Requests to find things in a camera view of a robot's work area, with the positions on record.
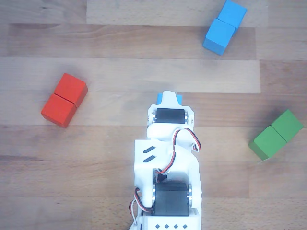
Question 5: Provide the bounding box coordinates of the blue rectangular block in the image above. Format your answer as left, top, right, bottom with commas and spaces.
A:
202, 0, 248, 56

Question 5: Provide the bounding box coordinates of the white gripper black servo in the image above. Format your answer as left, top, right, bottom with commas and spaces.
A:
146, 90, 195, 141

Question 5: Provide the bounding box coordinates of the red rectangular block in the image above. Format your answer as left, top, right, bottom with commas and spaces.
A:
40, 73, 89, 129

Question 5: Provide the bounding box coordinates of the green rectangular block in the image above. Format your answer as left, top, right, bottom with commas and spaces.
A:
248, 109, 305, 161

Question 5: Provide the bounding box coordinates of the red white black servo cable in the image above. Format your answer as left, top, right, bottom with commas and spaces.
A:
154, 128, 202, 175
129, 187, 145, 227

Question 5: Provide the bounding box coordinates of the small blue cube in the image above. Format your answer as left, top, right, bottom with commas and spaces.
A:
157, 93, 183, 106

